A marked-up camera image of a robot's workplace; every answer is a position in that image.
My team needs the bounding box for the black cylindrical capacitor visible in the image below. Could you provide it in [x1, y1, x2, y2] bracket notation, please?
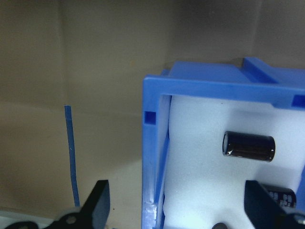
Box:
[266, 187, 297, 209]
[223, 130, 276, 163]

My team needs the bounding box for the white foam liner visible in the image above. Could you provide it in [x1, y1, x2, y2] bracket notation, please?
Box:
[157, 95, 305, 229]

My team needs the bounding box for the blue bin with capacitors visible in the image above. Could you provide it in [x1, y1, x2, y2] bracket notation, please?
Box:
[142, 56, 305, 229]

